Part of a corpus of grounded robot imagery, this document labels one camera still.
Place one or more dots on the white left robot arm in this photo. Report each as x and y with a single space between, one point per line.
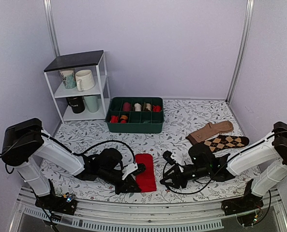
25 140

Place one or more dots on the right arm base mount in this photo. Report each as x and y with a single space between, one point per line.
246 203

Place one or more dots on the white rolled sock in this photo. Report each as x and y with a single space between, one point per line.
137 107

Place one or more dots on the black mug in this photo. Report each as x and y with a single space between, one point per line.
76 104

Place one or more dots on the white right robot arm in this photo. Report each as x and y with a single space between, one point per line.
272 147

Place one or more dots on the aluminium corner post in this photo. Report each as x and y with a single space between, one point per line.
242 49
51 27

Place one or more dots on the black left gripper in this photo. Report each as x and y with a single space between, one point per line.
125 187

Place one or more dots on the green divided storage box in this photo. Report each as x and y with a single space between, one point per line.
138 122

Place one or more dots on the orange red rolled sock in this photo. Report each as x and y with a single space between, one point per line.
123 119

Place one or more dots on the right aluminium corner post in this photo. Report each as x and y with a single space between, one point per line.
242 49

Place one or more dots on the floral patterned table mat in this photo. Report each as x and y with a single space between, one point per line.
181 117

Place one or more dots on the tan brown sock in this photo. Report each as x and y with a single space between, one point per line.
208 131

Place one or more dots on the cream white mug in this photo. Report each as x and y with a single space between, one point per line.
84 80

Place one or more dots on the brown beige rolled sock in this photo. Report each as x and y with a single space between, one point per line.
147 107

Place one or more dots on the left aluminium corner post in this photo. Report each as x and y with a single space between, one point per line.
51 27

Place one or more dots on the white shelf with black top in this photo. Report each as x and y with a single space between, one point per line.
83 93

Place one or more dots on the brown argyle sock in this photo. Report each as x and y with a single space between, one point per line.
222 142

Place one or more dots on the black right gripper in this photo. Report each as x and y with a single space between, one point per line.
181 182

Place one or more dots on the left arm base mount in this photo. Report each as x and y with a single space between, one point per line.
65 204

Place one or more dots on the floral teal mug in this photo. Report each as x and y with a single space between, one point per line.
68 78

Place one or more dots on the mint green mug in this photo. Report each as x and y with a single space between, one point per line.
91 103

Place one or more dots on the dark red rolled sock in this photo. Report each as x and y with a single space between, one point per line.
126 107

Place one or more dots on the red sock pair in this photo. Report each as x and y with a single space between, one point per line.
146 180

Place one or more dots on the aluminium front rail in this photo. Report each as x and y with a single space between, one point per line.
97 216

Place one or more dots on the red rolled sock front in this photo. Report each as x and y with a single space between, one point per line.
114 119

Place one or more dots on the bright red rolled sock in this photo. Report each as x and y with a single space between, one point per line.
156 108

